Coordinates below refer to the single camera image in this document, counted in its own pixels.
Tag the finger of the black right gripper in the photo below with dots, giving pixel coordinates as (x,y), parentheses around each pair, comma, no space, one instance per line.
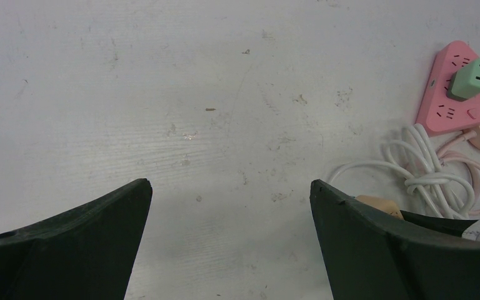
(453,227)

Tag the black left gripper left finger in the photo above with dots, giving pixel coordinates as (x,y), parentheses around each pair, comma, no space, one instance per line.
(87,252)

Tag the green plug adapter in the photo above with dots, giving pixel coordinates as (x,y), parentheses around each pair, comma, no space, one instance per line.
(465,83)

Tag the beige cube adapter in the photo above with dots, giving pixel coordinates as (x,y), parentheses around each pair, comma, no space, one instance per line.
(385,205)

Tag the pink triangular power strip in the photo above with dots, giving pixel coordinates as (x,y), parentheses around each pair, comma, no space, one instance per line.
(438,113)

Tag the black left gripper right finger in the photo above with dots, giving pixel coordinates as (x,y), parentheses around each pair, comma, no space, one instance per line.
(369,254)

